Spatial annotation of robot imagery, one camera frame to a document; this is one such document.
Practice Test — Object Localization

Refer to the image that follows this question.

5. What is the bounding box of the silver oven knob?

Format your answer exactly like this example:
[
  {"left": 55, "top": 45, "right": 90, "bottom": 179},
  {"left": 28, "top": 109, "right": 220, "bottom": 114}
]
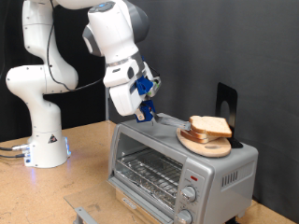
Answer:
[
  {"left": 180, "top": 185, "right": 198, "bottom": 203},
  {"left": 175, "top": 208, "right": 194, "bottom": 224}
]

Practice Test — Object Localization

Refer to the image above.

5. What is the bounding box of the white bread slice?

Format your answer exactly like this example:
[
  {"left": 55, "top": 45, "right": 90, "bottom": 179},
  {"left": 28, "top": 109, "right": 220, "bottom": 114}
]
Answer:
[{"left": 189, "top": 115, "right": 234, "bottom": 139}]

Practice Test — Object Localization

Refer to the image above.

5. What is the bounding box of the black metal bookend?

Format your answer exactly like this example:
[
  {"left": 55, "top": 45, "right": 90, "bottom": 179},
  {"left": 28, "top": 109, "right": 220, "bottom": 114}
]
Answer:
[{"left": 215, "top": 81, "right": 244, "bottom": 149}]

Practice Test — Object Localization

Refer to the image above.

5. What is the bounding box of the wire oven rack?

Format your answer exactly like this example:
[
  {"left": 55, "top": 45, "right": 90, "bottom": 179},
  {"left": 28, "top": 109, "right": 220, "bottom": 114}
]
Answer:
[{"left": 115, "top": 147, "right": 184, "bottom": 210}]

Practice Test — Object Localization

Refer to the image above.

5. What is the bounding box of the glass oven door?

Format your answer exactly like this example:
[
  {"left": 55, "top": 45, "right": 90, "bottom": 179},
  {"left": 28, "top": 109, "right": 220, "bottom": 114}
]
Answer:
[{"left": 64, "top": 177, "right": 176, "bottom": 224}]

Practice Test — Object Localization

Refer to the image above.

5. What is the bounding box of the round wooden board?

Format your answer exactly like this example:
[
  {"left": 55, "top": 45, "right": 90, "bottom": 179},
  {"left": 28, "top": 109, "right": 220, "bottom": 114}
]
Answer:
[{"left": 176, "top": 124, "right": 233, "bottom": 159}]

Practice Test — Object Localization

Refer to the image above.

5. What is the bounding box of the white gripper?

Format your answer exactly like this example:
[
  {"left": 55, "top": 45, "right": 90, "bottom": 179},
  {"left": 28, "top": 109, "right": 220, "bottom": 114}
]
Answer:
[{"left": 103, "top": 58, "right": 155, "bottom": 123}]

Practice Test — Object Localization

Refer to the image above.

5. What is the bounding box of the base cable with silver connector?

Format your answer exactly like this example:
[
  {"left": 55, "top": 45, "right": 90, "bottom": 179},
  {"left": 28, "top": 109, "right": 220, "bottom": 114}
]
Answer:
[{"left": 0, "top": 143, "right": 31, "bottom": 153}]

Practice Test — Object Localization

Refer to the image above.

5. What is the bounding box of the black base cable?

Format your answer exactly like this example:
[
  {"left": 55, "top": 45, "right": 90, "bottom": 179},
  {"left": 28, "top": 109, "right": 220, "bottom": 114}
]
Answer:
[{"left": 0, "top": 152, "right": 29, "bottom": 160}]

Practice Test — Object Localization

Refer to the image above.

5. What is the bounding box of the metal stand pole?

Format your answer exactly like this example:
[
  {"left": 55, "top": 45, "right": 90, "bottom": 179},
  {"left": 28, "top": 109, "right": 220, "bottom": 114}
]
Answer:
[{"left": 105, "top": 87, "right": 111, "bottom": 121}]

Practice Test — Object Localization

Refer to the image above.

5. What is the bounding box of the silver toaster oven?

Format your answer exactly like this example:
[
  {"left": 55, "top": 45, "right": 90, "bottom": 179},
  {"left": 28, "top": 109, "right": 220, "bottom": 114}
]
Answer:
[{"left": 107, "top": 112, "right": 260, "bottom": 224}]

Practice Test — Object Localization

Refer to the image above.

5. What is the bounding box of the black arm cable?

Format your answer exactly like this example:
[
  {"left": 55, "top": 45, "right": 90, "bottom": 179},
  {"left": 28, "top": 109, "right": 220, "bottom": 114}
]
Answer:
[{"left": 46, "top": 0, "right": 162, "bottom": 92}]

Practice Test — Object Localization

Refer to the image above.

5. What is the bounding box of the spatula with blue block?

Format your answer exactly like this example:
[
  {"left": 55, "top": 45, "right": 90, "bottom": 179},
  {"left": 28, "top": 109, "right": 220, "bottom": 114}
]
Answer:
[{"left": 135, "top": 99, "right": 192, "bottom": 132}]

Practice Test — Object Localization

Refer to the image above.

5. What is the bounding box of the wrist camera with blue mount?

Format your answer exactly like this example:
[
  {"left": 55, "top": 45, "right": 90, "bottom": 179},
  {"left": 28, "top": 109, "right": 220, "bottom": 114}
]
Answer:
[{"left": 135, "top": 75, "right": 163, "bottom": 98}]

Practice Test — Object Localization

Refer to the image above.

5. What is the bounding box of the grey fabric backdrop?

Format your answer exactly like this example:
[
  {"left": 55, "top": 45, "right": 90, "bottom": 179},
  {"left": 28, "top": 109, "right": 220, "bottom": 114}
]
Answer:
[{"left": 109, "top": 0, "right": 299, "bottom": 224}]

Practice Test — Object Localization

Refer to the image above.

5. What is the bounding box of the black fabric backdrop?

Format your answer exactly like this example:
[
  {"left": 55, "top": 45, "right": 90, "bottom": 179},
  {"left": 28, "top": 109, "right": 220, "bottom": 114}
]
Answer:
[{"left": 0, "top": 0, "right": 107, "bottom": 143}]

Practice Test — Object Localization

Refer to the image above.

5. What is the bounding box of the wooden box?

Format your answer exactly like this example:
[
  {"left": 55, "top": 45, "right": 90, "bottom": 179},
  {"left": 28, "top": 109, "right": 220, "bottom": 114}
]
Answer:
[{"left": 115, "top": 188, "right": 163, "bottom": 224}]

